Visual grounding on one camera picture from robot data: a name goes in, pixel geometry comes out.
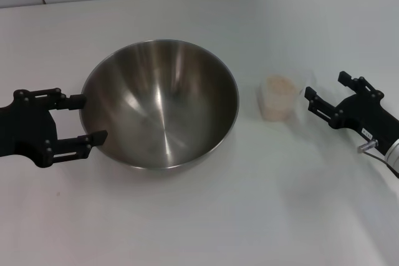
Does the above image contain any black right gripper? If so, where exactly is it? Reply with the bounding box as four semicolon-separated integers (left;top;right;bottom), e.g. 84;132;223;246
304;71;399;154

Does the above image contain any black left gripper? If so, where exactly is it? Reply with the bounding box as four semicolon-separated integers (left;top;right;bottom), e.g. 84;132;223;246
0;88;108;168

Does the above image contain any clear plastic measuring cup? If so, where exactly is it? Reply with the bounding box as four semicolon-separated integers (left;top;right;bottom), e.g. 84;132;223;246
257;68;315;123

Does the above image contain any white uncooked rice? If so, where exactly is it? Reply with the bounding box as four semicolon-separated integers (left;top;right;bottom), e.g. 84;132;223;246
263;75;297;120

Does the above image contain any stainless steel mixing bowl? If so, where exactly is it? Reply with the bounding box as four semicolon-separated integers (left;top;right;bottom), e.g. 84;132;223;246
79;39;240;170

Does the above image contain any grey cable with metal connector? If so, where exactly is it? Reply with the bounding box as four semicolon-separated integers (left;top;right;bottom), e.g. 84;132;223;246
357;140;399;180

